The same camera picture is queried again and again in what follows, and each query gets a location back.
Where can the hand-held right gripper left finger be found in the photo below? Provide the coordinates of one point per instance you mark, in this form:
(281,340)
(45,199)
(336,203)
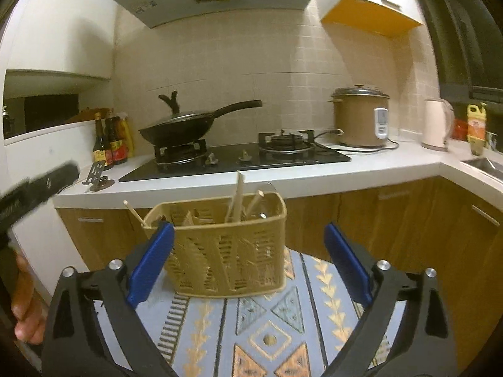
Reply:
(151,263)

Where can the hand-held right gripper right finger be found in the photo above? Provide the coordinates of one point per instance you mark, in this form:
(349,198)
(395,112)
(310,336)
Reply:
(347,263)

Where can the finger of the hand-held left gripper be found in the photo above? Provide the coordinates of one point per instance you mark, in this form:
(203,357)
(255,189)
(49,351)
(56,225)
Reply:
(59,180)

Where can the chopsticks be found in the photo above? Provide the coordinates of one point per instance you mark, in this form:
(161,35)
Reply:
(135,213)

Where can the pale wooden chopstick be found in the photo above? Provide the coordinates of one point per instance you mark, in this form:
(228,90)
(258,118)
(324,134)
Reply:
(237,192)
(256,201)
(189,218)

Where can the yellow plastic utensil basket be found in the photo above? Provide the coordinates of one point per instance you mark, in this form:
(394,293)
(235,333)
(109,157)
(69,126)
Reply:
(235,255)

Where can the person's left hand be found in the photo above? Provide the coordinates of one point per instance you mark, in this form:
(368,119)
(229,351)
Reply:
(29,318)

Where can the metal phone stand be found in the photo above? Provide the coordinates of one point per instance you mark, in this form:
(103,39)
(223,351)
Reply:
(96,171)

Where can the dark sauce bottle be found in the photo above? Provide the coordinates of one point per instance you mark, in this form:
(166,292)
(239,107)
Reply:
(100,149)

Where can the red label sauce bottle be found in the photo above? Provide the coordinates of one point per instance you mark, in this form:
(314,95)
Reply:
(118,149)

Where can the yellow sauce bottle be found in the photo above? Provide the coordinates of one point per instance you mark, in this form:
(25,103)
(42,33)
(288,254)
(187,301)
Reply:
(129,133)

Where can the blue patterned tablecloth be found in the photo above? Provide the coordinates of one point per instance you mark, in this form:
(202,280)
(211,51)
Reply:
(267,322)

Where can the black gas stove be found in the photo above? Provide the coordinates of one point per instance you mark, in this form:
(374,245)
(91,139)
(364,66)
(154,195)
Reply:
(228,167)

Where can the black wok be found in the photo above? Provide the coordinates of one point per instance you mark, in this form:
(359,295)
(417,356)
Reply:
(177,129)

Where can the black wok lid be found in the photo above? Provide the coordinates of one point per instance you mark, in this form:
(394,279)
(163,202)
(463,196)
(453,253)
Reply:
(173,102)

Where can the brown rice cooker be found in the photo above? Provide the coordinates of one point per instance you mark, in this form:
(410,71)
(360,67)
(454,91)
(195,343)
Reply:
(353,121)

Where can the white electric kettle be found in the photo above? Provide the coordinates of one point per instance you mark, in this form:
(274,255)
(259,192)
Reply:
(434,125)

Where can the steel sink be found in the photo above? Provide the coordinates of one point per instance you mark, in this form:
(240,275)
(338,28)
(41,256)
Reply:
(485,165)

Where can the red packet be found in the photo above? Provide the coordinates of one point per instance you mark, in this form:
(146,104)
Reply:
(460,129)

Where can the yellow oil bottle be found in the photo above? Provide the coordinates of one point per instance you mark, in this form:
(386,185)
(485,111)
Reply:
(476,125)

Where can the dark window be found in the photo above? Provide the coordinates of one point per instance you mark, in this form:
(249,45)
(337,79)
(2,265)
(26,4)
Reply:
(463,27)

